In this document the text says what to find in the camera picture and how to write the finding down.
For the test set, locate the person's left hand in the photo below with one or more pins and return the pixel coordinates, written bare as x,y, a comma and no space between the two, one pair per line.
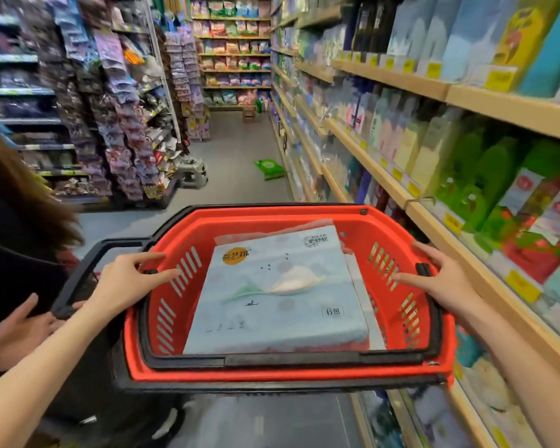
121,284

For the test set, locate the person's right hand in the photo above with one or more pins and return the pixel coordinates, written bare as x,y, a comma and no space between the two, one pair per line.
448,282

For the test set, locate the person's left thumb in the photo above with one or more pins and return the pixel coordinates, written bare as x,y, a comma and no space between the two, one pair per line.
161,277

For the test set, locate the person's right thumb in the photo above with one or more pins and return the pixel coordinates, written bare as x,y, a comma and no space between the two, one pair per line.
410,279

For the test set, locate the person's right forearm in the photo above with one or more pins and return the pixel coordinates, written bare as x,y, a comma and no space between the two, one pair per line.
527,363

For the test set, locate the person's left forearm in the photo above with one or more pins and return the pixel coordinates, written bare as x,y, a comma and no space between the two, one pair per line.
42,368

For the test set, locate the white tissue pack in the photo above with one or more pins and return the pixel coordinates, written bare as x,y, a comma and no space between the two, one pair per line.
372,312

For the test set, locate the grey step stool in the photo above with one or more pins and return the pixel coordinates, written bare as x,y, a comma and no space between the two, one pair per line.
193,173

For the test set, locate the pale blue tissue pack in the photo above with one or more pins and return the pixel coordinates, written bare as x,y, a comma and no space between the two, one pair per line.
270,298

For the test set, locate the group of green packs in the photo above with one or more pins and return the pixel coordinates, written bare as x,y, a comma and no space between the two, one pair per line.
480,181

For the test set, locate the group of red packs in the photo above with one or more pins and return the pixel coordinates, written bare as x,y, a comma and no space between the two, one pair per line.
541,237

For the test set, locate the group of pale printed packs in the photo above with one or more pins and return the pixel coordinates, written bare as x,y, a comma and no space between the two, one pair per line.
490,391

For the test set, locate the row of pastel packs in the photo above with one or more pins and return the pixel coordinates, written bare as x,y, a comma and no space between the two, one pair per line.
392,130

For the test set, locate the green pack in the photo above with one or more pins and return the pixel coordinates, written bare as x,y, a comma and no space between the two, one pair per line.
269,169

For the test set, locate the rack of hanging purple packets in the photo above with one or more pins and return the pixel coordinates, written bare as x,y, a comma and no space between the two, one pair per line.
116,102

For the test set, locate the small wooden stool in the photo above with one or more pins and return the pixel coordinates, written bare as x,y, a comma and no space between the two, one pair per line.
248,113

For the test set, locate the wooden shelving unit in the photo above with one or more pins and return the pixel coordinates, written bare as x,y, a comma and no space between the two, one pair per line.
490,100

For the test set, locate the narrow rack of hanging packets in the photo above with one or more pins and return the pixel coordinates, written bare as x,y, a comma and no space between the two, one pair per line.
184,74

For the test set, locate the row of yellow price tags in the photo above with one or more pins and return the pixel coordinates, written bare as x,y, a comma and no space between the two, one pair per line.
499,79

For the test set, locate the metal shelf unit with goods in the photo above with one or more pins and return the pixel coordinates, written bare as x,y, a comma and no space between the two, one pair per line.
23,93

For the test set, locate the shelf of pink green packets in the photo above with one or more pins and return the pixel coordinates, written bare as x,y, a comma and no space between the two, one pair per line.
233,46

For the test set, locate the row of pale blue packs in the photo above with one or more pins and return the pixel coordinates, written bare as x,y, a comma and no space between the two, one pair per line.
438,32

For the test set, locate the row of black packs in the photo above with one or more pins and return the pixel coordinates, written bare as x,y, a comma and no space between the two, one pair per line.
371,23

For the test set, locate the teal pack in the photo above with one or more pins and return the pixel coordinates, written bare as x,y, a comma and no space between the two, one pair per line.
555,55

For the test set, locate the yellow printed pack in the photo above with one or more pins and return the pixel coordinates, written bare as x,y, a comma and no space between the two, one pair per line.
527,37

